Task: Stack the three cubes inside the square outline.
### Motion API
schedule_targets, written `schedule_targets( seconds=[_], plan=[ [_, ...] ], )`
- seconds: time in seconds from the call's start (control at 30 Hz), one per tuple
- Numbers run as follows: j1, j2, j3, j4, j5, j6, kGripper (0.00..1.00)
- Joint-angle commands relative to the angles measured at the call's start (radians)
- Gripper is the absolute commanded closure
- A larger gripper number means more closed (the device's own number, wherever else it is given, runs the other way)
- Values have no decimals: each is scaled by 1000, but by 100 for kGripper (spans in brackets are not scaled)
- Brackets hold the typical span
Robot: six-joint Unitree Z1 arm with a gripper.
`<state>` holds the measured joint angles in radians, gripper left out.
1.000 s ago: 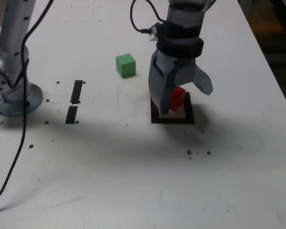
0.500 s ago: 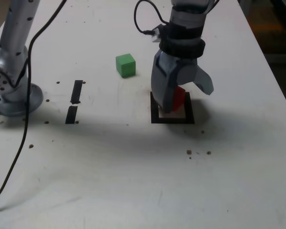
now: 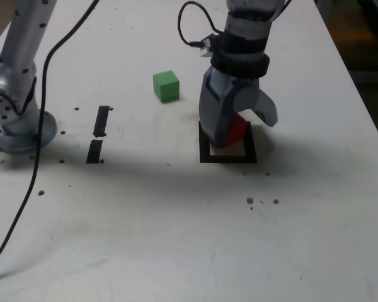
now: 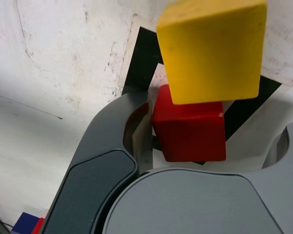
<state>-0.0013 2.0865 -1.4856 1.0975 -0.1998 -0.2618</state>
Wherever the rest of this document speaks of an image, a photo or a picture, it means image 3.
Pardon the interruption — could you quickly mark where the red cube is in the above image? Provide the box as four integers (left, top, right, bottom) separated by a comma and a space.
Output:
226, 113, 248, 147

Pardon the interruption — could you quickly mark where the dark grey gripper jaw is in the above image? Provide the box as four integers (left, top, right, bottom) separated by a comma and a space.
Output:
198, 65, 241, 150

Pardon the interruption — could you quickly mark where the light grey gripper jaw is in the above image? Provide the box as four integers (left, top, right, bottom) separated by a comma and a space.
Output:
234, 86, 279, 128

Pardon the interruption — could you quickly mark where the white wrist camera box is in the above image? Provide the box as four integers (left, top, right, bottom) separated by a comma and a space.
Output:
200, 33, 217, 59

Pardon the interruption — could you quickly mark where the green cube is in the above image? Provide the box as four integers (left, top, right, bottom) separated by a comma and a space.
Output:
152, 70, 180, 104

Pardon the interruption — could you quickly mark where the grey metal post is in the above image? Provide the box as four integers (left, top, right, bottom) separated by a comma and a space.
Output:
314, 0, 335, 23

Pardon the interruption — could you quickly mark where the grey metal beam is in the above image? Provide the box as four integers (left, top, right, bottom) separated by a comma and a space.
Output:
348, 69, 378, 85

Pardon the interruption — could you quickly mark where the black tape strip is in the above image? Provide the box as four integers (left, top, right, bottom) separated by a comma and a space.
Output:
86, 105, 110, 164

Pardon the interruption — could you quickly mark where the black tape square outline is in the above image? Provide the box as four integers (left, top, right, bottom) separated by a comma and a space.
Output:
198, 120, 258, 164

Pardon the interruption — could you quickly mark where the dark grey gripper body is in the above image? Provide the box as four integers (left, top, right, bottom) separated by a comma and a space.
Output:
232, 76, 260, 91

